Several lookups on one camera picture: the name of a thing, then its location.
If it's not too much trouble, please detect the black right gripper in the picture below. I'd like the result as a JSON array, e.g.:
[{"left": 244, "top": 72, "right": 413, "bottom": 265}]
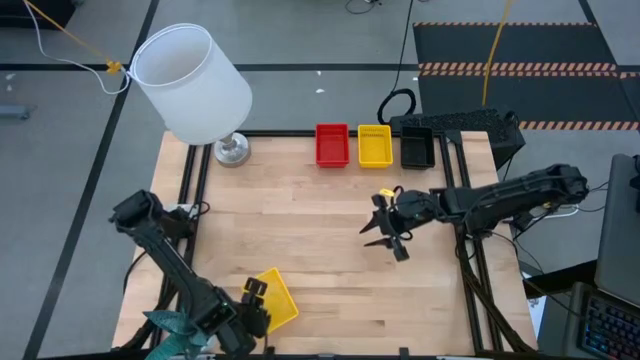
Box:
[{"left": 358, "top": 188, "right": 442, "bottom": 263}]

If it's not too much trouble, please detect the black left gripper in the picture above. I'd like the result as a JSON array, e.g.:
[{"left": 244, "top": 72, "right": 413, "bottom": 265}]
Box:
[{"left": 219, "top": 276, "right": 272, "bottom": 358}]

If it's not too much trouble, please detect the yellow plastic basket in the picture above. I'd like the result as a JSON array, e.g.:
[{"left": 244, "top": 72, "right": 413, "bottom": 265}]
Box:
[
  {"left": 243, "top": 266, "right": 300, "bottom": 335},
  {"left": 357, "top": 124, "right": 395, "bottom": 170}
]

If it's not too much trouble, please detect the teal artificial potted plant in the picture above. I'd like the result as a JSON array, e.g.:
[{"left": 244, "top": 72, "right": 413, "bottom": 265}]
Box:
[{"left": 142, "top": 309, "right": 216, "bottom": 360}]

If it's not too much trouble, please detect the black perforated computer case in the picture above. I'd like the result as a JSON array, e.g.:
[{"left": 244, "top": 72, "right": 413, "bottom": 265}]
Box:
[{"left": 388, "top": 107, "right": 527, "bottom": 170}]

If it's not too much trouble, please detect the table lamp with white shade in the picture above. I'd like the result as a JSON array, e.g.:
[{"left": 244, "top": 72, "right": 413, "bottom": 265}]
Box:
[{"left": 128, "top": 22, "right": 254, "bottom": 169}]

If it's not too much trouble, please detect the black hazard-striped floor mat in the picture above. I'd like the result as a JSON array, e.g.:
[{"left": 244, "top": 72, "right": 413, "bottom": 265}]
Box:
[{"left": 412, "top": 21, "right": 640, "bottom": 132}]

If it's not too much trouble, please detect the grey laptop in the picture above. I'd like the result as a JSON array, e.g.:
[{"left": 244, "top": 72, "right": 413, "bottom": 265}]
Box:
[{"left": 593, "top": 153, "right": 640, "bottom": 307}]

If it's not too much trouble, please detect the black backlit keyboard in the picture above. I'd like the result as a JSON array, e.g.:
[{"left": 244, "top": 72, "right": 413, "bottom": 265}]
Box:
[{"left": 577, "top": 292, "right": 640, "bottom": 360}]

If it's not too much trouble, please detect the black box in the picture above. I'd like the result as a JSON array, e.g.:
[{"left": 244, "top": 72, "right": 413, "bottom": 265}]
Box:
[{"left": 0, "top": 0, "right": 76, "bottom": 30}]

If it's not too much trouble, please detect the black hanging cable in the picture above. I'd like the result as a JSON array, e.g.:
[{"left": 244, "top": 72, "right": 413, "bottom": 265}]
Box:
[{"left": 376, "top": 0, "right": 418, "bottom": 126}]

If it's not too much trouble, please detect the yellow hanging cable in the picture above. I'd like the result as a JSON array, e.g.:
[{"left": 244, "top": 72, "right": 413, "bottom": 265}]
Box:
[{"left": 481, "top": 0, "right": 514, "bottom": 107}]

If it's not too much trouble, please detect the yellow extension cable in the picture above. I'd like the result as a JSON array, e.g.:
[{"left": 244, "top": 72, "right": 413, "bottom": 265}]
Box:
[{"left": 21, "top": 0, "right": 124, "bottom": 76}]

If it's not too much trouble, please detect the grey floor bracket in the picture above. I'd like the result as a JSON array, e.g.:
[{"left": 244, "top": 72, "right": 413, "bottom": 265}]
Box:
[{"left": 0, "top": 104, "right": 31, "bottom": 121}]

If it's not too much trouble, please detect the white lamp cable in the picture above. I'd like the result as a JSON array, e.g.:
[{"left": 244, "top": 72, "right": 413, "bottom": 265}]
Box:
[{"left": 21, "top": 0, "right": 132, "bottom": 96}]

